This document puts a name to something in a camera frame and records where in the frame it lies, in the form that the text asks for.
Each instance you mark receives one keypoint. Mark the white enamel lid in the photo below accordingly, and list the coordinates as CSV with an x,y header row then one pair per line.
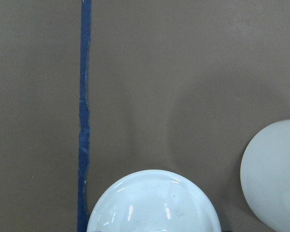
x,y
153,201

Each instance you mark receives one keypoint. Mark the white enamel mug blue rim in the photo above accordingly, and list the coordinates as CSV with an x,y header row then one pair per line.
x,y
265,175

